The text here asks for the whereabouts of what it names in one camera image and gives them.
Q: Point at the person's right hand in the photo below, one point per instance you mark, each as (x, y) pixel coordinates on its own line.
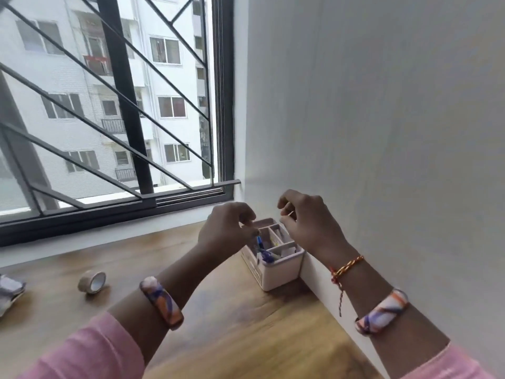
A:
(315, 228)

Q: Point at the person's left hand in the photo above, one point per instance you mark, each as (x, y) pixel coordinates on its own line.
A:
(225, 232)

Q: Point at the silver blue capped pen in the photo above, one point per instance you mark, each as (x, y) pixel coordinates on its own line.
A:
(259, 243)

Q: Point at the purple blue pen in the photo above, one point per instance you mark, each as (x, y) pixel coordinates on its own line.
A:
(267, 256)

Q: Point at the pink desk organizer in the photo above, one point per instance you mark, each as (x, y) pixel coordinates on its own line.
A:
(280, 272)

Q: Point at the brown tape roll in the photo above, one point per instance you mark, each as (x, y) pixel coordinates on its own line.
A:
(87, 282)

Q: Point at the paper ball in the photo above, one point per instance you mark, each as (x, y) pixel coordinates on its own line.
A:
(10, 292)

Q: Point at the person's right forearm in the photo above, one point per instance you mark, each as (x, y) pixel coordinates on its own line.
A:
(394, 331)

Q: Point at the person's left forearm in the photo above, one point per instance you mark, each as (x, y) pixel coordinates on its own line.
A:
(185, 284)

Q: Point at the patterned left wrist bangle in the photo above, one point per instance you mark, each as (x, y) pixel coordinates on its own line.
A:
(163, 301)

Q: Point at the patterned wrist bangle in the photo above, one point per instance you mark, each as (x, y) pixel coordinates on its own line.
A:
(163, 301)
(382, 311)

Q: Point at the patterned right wrist bangle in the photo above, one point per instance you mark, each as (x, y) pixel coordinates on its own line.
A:
(382, 311)

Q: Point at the black framed grille window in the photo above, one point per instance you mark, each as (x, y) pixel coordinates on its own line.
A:
(118, 94)

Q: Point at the pink left sleeve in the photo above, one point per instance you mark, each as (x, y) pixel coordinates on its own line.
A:
(87, 351)

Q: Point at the pink sleeve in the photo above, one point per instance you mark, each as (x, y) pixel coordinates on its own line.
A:
(446, 365)
(87, 351)

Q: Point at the pink right sleeve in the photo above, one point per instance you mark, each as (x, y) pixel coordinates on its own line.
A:
(446, 365)

